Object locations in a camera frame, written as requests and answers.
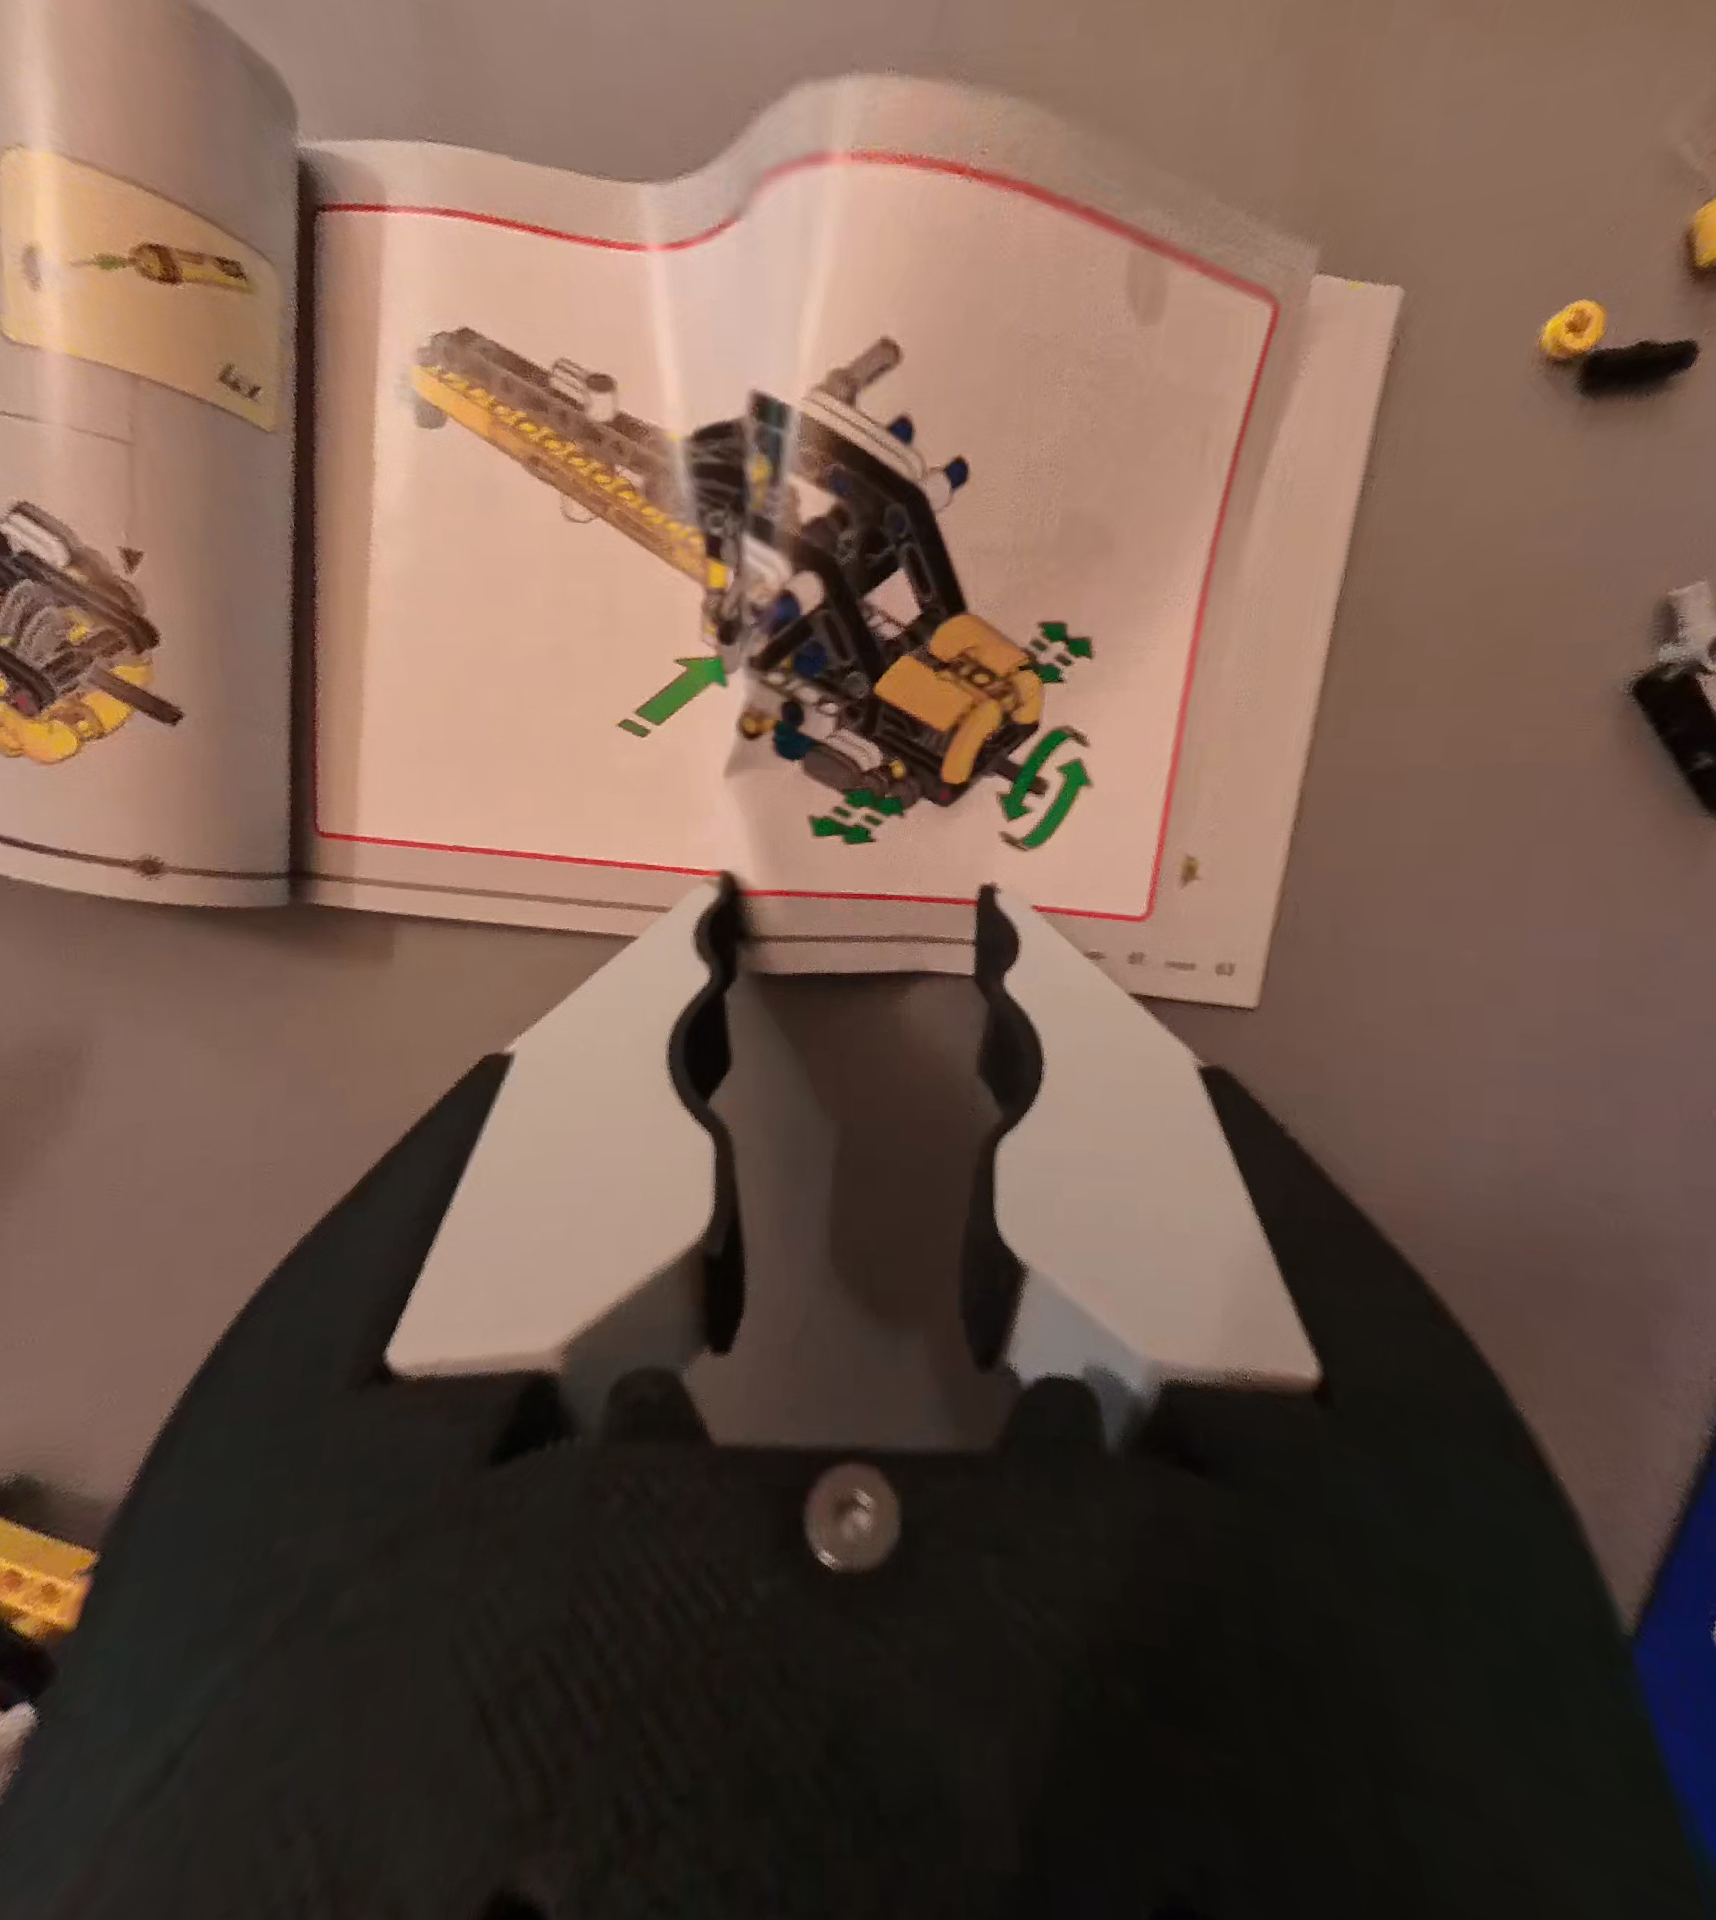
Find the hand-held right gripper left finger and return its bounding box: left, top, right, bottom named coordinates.
left=384, top=876, right=750, bottom=1429

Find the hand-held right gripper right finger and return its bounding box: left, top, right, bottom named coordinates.
left=964, top=882, right=1324, bottom=1444

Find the lego instruction booklet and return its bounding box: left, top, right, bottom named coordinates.
left=0, top=0, right=1405, bottom=1013

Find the short black lego beam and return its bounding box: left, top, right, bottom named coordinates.
left=1627, top=666, right=1716, bottom=822

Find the small black lego pin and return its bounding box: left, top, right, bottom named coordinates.
left=1575, top=337, right=1701, bottom=396

